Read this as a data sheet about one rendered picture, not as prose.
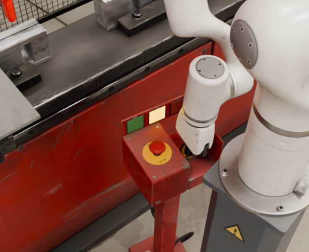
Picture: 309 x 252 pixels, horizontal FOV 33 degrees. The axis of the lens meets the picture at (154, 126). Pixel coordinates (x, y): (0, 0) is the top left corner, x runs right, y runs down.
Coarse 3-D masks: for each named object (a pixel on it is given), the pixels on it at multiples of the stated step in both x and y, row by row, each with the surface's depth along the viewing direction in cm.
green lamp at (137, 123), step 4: (140, 116) 129; (132, 120) 128; (136, 120) 129; (140, 120) 130; (128, 124) 128; (132, 124) 129; (136, 124) 130; (140, 124) 131; (128, 128) 130; (132, 128) 131; (136, 128) 131; (128, 132) 131
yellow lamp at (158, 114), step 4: (160, 108) 131; (164, 108) 132; (152, 112) 130; (156, 112) 131; (160, 112) 132; (164, 112) 133; (152, 116) 131; (156, 116) 132; (160, 116) 133; (164, 116) 134; (152, 120) 133; (156, 120) 133
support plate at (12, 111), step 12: (0, 72) 114; (0, 84) 112; (12, 84) 112; (0, 96) 109; (12, 96) 110; (0, 108) 107; (12, 108) 107; (24, 108) 107; (0, 120) 105; (12, 120) 105; (24, 120) 105; (0, 132) 103; (12, 132) 105
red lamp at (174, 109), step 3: (180, 99) 132; (174, 102) 132; (177, 102) 133; (180, 102) 133; (171, 105) 132; (174, 105) 133; (177, 105) 134; (180, 105) 134; (171, 108) 133; (174, 108) 134; (177, 108) 135; (180, 108) 135; (171, 111) 134; (174, 111) 135; (177, 111) 136
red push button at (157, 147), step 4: (156, 140) 127; (152, 144) 126; (156, 144) 126; (160, 144) 126; (164, 144) 127; (152, 148) 126; (156, 148) 125; (160, 148) 125; (164, 148) 126; (152, 152) 126; (156, 152) 125; (160, 152) 125
